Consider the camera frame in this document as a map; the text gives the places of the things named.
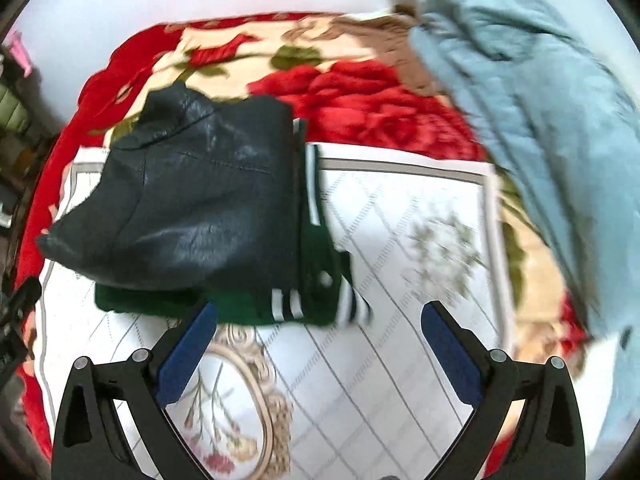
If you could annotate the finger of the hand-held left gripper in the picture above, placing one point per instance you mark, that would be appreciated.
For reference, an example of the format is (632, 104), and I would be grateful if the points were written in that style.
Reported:
(22, 300)

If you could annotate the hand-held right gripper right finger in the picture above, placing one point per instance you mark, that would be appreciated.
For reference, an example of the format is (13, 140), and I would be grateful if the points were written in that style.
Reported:
(452, 355)

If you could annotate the black leather jacket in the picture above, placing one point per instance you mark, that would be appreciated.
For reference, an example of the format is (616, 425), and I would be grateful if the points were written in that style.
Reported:
(200, 195)

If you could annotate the red floral blanket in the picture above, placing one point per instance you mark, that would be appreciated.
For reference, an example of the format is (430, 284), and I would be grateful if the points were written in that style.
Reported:
(375, 100)

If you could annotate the green garment with white stripes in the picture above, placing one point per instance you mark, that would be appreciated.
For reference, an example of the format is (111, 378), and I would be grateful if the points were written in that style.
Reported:
(320, 260)

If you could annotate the olive puffer vest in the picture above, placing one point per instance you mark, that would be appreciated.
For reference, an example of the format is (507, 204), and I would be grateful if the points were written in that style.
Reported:
(11, 107)

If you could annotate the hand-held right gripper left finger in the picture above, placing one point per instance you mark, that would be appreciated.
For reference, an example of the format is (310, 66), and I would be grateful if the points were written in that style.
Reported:
(185, 355)

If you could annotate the light blue duvet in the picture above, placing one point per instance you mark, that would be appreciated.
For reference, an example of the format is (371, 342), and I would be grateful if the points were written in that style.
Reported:
(550, 110)

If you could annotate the white floral patterned mat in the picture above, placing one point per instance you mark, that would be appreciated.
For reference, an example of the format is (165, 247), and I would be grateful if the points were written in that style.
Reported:
(375, 360)

